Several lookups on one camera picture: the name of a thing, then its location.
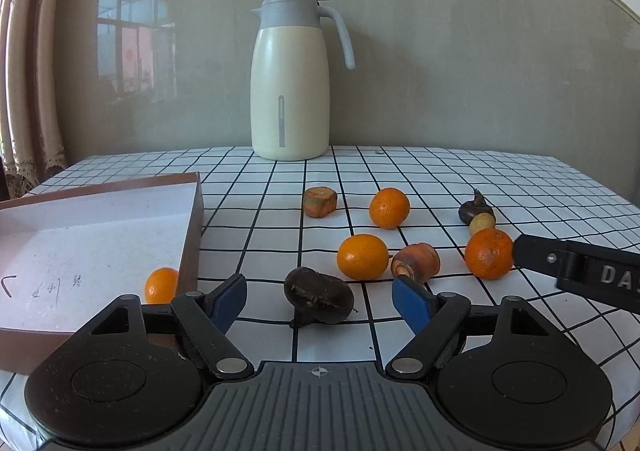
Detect dark brown water chestnut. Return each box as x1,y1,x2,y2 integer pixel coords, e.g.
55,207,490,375
458,188,496,226
283,267,356,328

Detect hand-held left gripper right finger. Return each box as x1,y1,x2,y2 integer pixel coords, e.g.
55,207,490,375
386,276,541,379

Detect beige lace curtain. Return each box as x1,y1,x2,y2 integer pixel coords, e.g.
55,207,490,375
0,0,68,204

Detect white cardboard box brown sides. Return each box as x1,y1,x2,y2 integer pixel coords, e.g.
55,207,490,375
0,172,205,376

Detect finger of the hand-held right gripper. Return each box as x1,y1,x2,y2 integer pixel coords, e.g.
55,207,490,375
511,232,640,316

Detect orange tangerine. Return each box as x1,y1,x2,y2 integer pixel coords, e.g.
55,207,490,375
464,228,516,281
336,234,390,281
144,267,180,305
369,188,411,230

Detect tan longan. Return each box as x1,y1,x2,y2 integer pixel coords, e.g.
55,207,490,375
469,212,497,237

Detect cream thermos jug grey lid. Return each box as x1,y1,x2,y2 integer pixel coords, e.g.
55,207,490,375
250,0,357,162

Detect white black checked tablecloth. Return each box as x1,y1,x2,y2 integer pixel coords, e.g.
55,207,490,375
0,146,640,451

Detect short carrot piece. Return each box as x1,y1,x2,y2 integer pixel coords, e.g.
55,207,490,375
391,243,442,286
302,186,338,219

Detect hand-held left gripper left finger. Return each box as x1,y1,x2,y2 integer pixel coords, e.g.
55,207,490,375
92,273,255,379

